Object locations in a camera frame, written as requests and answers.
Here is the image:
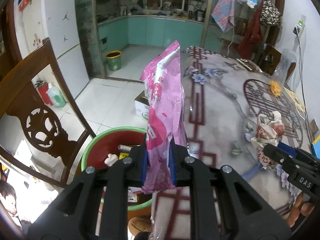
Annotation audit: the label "pink plastic wrapper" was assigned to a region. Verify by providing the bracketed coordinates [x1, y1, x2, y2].
[140, 41, 187, 193]

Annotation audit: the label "white charging cable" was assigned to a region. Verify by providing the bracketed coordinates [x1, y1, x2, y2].
[295, 26, 312, 120]

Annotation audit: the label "dark brown cigarette box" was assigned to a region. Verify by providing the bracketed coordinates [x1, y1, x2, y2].
[118, 145, 132, 153]

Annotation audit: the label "white refrigerator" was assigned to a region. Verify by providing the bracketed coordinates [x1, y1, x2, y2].
[14, 0, 89, 98]

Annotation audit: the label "carved dark wooden chair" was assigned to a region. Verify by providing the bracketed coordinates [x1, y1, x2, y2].
[1, 38, 96, 188]

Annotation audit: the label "brown hanging handbag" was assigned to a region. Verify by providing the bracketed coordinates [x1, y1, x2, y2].
[234, 17, 248, 36]

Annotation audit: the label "person's right hand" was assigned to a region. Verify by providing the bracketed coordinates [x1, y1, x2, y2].
[286, 192, 315, 228]

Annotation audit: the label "clear bag with orange snacks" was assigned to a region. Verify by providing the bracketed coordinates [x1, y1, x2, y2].
[269, 49, 297, 97]

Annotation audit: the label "brown snack package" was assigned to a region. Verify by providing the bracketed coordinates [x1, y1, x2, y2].
[236, 59, 260, 73]

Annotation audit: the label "wooden chair at wall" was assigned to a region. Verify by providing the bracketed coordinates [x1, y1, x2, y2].
[258, 44, 283, 77]

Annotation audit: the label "teal kitchen cabinets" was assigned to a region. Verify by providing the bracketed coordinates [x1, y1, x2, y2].
[97, 15, 223, 55]

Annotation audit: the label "green yellow trash bin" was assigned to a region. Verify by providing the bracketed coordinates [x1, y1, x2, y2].
[106, 50, 122, 72]

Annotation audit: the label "crushed white paper cup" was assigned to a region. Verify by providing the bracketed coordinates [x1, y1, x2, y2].
[104, 153, 119, 167]

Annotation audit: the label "red green plastic basin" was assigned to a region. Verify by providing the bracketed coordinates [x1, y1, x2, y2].
[80, 126, 153, 211]

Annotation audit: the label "green detergent bottle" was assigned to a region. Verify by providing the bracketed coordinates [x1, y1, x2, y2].
[46, 83, 66, 108]

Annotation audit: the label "white cardboard box on floor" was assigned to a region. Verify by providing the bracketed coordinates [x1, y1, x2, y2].
[135, 91, 150, 120]

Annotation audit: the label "red fire extinguisher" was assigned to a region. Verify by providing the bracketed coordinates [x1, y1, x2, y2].
[35, 80, 53, 106]

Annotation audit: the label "plaid hanging towel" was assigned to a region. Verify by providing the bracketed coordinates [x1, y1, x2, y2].
[212, 0, 235, 33]

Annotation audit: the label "blue plastic toy board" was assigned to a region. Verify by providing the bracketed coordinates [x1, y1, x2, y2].
[312, 135, 320, 159]

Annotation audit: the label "red hanging garment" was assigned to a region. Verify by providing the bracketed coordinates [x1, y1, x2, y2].
[238, 0, 263, 60]

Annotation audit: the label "patterned hanging bag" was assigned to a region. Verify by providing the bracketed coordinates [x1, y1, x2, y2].
[259, 0, 281, 27]

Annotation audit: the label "wall charger plug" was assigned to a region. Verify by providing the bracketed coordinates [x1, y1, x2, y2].
[293, 20, 304, 36]

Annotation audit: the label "yellow booklet on table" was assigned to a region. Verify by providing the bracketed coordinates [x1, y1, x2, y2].
[284, 87, 305, 112]

